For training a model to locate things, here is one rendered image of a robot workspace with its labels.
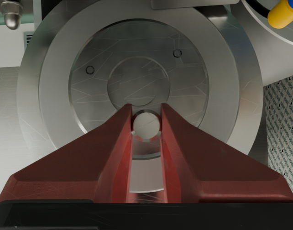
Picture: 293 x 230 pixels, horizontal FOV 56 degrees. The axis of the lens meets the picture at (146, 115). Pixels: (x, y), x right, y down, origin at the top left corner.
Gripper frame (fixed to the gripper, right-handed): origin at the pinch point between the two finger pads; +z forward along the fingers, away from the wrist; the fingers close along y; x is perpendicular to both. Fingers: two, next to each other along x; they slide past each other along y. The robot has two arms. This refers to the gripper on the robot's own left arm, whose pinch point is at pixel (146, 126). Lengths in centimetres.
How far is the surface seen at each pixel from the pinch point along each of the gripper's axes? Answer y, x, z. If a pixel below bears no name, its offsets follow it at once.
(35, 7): 7.0, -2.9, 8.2
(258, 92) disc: -6.6, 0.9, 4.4
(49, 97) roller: 5.4, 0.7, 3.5
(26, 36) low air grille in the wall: 125, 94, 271
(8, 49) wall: 143, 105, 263
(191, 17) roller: -2.6, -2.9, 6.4
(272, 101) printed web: -17.3, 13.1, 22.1
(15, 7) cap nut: 23.0, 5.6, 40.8
